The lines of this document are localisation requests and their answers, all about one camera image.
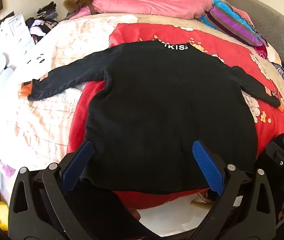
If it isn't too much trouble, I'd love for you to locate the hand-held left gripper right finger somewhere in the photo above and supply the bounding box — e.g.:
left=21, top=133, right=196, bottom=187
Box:
left=187, top=140, right=276, bottom=240

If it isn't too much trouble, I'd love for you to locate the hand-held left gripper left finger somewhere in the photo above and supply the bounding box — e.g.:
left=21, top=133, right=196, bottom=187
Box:
left=7, top=140, right=100, bottom=240

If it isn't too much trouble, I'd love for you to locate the black printed t-shirt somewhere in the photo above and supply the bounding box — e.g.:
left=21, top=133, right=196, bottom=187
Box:
left=27, top=40, right=281, bottom=195

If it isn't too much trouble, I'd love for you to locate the pile of clothes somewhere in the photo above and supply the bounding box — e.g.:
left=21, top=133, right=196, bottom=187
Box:
left=25, top=1, right=58, bottom=43

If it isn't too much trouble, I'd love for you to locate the cream cloth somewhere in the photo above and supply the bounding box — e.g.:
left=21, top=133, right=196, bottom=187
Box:
left=262, top=41, right=283, bottom=64

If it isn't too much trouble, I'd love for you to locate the dark red patterned cloth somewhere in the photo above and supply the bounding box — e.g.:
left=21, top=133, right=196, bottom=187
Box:
left=253, top=45, right=268, bottom=59

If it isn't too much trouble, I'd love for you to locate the red floral blanket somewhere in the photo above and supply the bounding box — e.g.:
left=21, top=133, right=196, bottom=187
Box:
left=67, top=14, right=284, bottom=209

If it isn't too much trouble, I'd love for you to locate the pale floral bedsheet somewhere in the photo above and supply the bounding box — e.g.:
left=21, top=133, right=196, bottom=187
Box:
left=0, top=12, right=137, bottom=173

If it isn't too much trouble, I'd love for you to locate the grey quilted headboard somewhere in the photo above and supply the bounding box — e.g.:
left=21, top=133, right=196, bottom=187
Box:
left=222, top=0, right=284, bottom=73

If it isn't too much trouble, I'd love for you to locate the striped plush pillow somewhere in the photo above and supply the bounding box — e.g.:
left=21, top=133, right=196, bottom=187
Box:
left=199, top=0, right=268, bottom=47

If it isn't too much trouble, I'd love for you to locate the white dresser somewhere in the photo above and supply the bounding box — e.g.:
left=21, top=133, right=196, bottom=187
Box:
left=0, top=12, right=36, bottom=63

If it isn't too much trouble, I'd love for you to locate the pink quilt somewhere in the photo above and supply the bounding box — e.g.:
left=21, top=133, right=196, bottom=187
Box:
left=68, top=0, right=214, bottom=20

